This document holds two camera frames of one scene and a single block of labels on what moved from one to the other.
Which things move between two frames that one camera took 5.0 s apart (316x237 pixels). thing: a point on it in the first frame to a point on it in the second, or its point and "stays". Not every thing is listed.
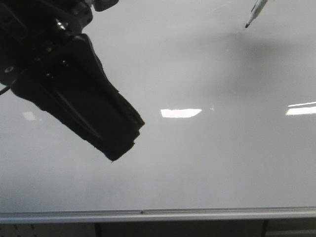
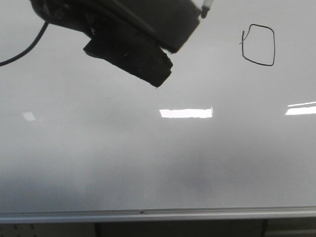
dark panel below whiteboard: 226,228 stays
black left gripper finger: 71,87 to 131,52
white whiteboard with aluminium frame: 229,116 stays
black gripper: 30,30 to 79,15
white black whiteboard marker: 257,8 to 206,6
